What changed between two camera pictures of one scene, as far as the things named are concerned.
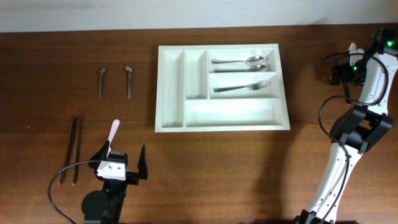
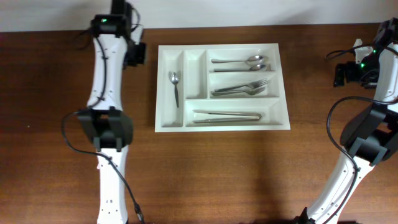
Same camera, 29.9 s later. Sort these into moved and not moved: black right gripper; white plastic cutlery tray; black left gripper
Moved: black left gripper
Not moved: white plastic cutlery tray; black right gripper
